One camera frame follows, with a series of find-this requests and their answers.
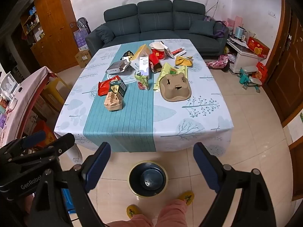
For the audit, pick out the red paper bag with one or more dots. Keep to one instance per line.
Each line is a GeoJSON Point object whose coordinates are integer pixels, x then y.
{"type": "Point", "coordinates": [261, 72]}

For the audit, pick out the purple backpack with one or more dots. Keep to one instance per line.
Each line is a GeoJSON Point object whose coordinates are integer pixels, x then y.
{"type": "Point", "coordinates": [220, 28]}

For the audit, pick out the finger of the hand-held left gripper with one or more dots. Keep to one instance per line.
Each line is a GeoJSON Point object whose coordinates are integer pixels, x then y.
{"type": "Point", "coordinates": [64, 141]}
{"type": "Point", "coordinates": [33, 139]}

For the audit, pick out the brown paper carton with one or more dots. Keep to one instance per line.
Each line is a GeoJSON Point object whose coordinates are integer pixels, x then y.
{"type": "Point", "coordinates": [113, 101]}

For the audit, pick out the red white paper bucket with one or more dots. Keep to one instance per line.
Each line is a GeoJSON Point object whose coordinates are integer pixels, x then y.
{"type": "Point", "coordinates": [157, 49]}

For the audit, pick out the person's right leg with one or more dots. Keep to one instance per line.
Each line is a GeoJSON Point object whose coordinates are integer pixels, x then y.
{"type": "Point", "coordinates": [170, 214]}

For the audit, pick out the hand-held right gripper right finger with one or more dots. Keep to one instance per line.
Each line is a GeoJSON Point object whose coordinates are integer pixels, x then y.
{"type": "Point", "coordinates": [204, 167]}

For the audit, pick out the side table with pink cloth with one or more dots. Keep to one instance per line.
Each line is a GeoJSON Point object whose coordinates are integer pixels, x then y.
{"type": "Point", "coordinates": [30, 92]}

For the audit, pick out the green wrapper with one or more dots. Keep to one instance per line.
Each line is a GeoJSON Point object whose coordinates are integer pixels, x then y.
{"type": "Point", "coordinates": [142, 79]}

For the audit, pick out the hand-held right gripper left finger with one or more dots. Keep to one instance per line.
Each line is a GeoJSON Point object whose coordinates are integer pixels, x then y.
{"type": "Point", "coordinates": [97, 166]}

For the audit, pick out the table with leaf tablecloth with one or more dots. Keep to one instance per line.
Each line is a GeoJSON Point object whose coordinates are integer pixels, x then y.
{"type": "Point", "coordinates": [132, 123]}

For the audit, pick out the red snack packet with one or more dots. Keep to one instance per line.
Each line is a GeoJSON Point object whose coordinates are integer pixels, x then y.
{"type": "Point", "coordinates": [104, 88]}

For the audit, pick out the pink clothes pile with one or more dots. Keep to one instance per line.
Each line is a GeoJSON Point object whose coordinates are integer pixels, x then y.
{"type": "Point", "coordinates": [217, 63]}

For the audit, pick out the assorted small shelf boxes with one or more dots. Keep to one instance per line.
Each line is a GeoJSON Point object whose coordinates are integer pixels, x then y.
{"type": "Point", "coordinates": [33, 24]}

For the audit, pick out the black gold snack packet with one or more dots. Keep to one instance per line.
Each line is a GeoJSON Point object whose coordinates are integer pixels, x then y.
{"type": "Point", "coordinates": [126, 54]}

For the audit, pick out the yellow snack packet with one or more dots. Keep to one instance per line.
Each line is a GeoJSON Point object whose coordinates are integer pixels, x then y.
{"type": "Point", "coordinates": [183, 61]}

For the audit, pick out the grey box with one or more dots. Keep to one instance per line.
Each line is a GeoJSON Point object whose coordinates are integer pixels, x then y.
{"type": "Point", "coordinates": [117, 67]}

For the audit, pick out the dark green sofa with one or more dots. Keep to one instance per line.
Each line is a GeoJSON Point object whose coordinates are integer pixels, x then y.
{"type": "Point", "coordinates": [153, 26]}

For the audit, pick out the purple package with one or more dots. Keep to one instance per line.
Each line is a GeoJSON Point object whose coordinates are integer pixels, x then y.
{"type": "Point", "coordinates": [80, 39]}

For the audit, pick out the wooden cabinet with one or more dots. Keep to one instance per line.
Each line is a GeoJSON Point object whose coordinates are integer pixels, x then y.
{"type": "Point", "coordinates": [54, 23]}

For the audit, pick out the person's leg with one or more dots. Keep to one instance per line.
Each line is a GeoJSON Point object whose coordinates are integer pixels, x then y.
{"type": "Point", "coordinates": [129, 221]}
{"type": "Point", "coordinates": [170, 214]}

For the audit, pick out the teal ride-on toy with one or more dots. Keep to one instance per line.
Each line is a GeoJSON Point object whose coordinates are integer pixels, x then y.
{"type": "Point", "coordinates": [247, 78]}

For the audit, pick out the yellow plastic stool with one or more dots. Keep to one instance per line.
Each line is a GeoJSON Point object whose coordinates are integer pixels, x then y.
{"type": "Point", "coordinates": [55, 87]}

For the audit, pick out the white long box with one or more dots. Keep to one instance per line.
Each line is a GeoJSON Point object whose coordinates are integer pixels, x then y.
{"type": "Point", "coordinates": [143, 66]}

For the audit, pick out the person's left leg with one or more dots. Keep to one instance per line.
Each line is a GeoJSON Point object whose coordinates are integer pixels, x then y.
{"type": "Point", "coordinates": [129, 221]}

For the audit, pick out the light green plastic bag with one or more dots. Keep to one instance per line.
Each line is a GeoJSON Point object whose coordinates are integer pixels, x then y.
{"type": "Point", "coordinates": [169, 71]}

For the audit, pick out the red orange gift box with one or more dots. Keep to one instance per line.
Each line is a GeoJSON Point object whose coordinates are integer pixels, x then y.
{"type": "Point", "coordinates": [45, 132]}

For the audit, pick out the dark green carton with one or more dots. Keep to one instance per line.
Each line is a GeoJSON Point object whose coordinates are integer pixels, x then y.
{"type": "Point", "coordinates": [120, 88]}

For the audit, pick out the small red box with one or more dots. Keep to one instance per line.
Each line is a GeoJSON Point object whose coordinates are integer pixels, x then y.
{"type": "Point", "coordinates": [155, 62]}

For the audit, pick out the yellow triangular carton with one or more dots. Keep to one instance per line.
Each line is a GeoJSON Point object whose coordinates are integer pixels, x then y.
{"type": "Point", "coordinates": [143, 50]}

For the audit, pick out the cardboard box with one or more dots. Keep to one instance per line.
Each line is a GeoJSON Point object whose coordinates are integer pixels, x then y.
{"type": "Point", "coordinates": [82, 57]}

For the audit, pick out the brown pulp cup tray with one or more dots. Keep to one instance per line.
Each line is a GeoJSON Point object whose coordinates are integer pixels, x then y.
{"type": "Point", "coordinates": [175, 88]}

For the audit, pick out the wooden door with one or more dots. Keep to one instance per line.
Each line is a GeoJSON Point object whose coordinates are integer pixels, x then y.
{"type": "Point", "coordinates": [286, 63]}

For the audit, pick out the dark green cushion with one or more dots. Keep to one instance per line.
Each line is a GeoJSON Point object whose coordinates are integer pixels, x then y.
{"type": "Point", "coordinates": [202, 28]}
{"type": "Point", "coordinates": [104, 33]}

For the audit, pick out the white plastic appliance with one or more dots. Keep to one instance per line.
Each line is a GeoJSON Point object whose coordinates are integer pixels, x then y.
{"type": "Point", "coordinates": [8, 85]}

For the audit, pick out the pink paper bag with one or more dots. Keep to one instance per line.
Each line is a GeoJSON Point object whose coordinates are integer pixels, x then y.
{"type": "Point", "coordinates": [234, 21]}

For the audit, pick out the white side cabinet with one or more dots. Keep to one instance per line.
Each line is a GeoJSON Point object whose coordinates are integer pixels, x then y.
{"type": "Point", "coordinates": [243, 56]}

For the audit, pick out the yellow slipper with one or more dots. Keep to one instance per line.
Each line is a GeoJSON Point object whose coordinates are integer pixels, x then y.
{"type": "Point", "coordinates": [187, 196]}
{"type": "Point", "coordinates": [132, 211]}

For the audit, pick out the dark blue bin yellow rim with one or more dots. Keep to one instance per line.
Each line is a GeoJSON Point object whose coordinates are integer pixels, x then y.
{"type": "Point", "coordinates": [139, 172]}

